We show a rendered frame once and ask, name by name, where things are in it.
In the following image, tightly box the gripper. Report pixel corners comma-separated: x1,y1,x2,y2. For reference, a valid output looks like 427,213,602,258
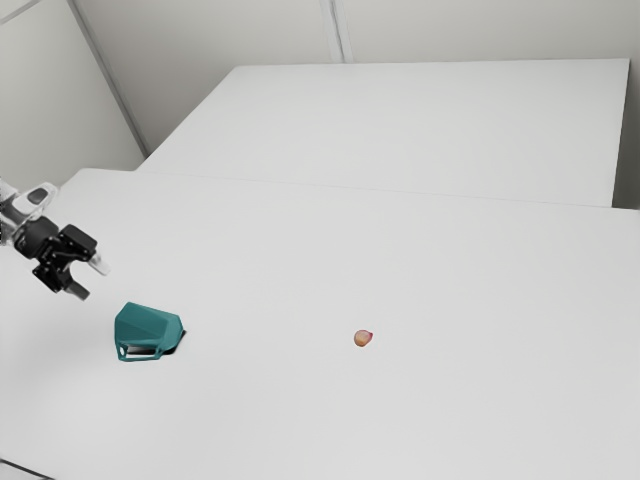
13,215,112,302

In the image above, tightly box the teal faceted mug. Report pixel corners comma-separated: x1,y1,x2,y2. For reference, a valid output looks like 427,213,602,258
114,301,185,363

